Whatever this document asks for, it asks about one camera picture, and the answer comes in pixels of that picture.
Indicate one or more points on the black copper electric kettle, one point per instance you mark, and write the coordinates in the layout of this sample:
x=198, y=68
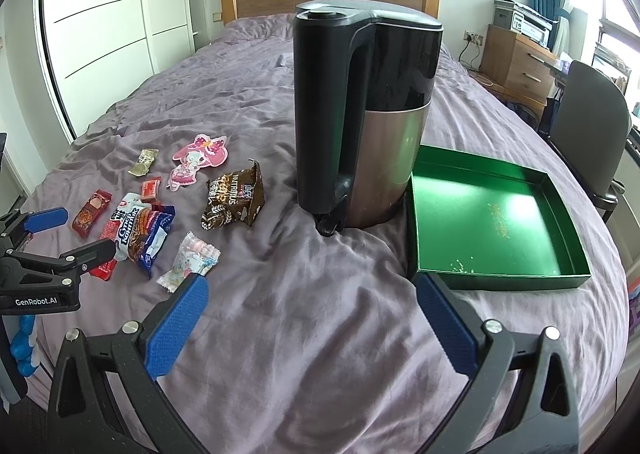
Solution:
x=364, y=75

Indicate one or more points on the green shallow box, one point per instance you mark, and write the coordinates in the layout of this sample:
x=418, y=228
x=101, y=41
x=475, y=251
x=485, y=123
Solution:
x=482, y=224

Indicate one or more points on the clear pink marshmallow pack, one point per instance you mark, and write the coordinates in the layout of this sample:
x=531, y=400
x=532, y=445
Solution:
x=194, y=256

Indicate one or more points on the pink cartoon character pouch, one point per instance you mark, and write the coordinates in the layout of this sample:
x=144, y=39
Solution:
x=202, y=152

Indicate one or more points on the wall power socket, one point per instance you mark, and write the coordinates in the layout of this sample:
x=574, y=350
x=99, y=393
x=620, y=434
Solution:
x=473, y=38

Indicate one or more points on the dark red noodle snack packet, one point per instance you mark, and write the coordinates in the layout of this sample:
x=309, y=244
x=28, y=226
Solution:
x=88, y=215

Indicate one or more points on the brown chocolate snack bag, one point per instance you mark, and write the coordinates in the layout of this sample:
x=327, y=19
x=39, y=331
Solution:
x=234, y=197

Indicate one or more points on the red white konjac snack pouch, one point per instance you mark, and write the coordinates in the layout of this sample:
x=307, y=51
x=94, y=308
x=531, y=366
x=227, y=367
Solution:
x=106, y=253

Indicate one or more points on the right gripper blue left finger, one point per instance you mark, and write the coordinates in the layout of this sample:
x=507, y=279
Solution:
x=83, y=414

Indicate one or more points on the grey office chair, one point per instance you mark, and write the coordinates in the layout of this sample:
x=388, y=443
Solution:
x=589, y=133

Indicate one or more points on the small red candy bar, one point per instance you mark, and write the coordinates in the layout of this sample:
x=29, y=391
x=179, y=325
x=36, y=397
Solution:
x=149, y=190

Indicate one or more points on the olive green candy wrapper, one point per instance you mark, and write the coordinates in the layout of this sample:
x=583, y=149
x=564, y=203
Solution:
x=144, y=163

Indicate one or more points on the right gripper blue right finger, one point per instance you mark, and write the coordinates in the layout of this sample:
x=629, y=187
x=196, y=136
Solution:
x=541, y=416

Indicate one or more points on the blue white wafer pack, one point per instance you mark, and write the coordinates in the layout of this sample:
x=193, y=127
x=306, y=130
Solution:
x=139, y=230

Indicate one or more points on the grey printer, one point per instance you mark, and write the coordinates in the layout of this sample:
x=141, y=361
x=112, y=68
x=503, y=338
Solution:
x=516, y=17

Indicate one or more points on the left white blue gloved hand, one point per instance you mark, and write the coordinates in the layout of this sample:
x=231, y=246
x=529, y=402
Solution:
x=23, y=346

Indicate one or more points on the white wardrobe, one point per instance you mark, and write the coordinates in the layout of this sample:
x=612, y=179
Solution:
x=102, y=50

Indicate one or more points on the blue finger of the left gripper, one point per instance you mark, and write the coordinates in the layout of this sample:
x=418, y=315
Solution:
x=18, y=228
x=75, y=256

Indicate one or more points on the wooden drawer cabinet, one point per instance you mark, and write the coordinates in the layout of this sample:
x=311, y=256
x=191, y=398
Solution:
x=519, y=66

